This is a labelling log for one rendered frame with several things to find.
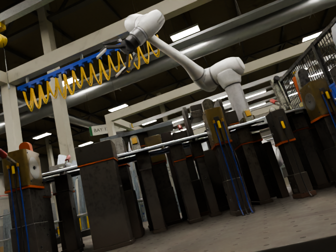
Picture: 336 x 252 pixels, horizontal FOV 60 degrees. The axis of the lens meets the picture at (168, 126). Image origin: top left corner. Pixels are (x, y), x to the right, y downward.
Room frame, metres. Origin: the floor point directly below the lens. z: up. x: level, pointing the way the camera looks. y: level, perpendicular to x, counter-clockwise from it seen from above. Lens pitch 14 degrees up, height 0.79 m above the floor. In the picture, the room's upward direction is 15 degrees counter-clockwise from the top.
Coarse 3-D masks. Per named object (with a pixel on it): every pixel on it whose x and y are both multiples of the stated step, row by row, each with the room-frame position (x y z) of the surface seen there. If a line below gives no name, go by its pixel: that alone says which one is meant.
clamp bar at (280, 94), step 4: (276, 76) 1.29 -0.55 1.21; (272, 80) 1.32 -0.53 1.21; (276, 80) 1.29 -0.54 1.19; (272, 84) 1.32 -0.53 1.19; (276, 84) 1.32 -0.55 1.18; (280, 84) 1.31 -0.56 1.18; (272, 88) 1.33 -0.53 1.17; (276, 88) 1.32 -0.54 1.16; (280, 88) 1.31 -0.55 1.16; (276, 92) 1.31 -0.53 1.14; (280, 92) 1.32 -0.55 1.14; (284, 92) 1.31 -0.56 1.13; (276, 96) 1.32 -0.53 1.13; (280, 96) 1.31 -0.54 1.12; (284, 96) 1.31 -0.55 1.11; (280, 100) 1.30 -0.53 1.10; (284, 100) 1.31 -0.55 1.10; (280, 104) 1.31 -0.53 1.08; (288, 104) 1.30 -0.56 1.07; (284, 108) 1.29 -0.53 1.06; (288, 108) 1.31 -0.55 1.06
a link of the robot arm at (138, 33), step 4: (136, 28) 1.36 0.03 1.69; (140, 28) 1.35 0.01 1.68; (132, 32) 1.35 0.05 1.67; (136, 32) 1.35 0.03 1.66; (140, 32) 1.36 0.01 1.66; (144, 32) 1.36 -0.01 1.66; (136, 36) 1.36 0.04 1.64; (140, 36) 1.36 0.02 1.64; (144, 36) 1.38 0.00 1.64; (140, 40) 1.37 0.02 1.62; (144, 40) 1.40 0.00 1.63; (140, 44) 1.40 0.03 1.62
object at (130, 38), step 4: (128, 36) 1.36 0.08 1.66; (132, 36) 1.36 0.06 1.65; (124, 40) 1.38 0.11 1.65; (128, 40) 1.36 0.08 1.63; (132, 40) 1.36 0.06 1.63; (136, 40) 1.37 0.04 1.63; (128, 44) 1.38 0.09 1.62; (132, 44) 1.37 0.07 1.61; (136, 44) 1.38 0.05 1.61; (120, 48) 1.38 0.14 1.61; (124, 48) 1.38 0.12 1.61; (132, 48) 1.39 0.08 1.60; (124, 52) 1.38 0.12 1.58; (132, 52) 1.40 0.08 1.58
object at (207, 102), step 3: (204, 99) 0.99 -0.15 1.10; (207, 99) 0.99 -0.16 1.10; (201, 102) 1.01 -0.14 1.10; (204, 102) 0.99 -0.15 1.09; (207, 102) 0.99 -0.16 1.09; (210, 102) 0.99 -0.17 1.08; (201, 105) 1.01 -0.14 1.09; (204, 105) 0.99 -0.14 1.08; (207, 105) 0.99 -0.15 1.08; (210, 105) 0.99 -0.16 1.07; (204, 108) 0.99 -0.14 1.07; (207, 108) 0.99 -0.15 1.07
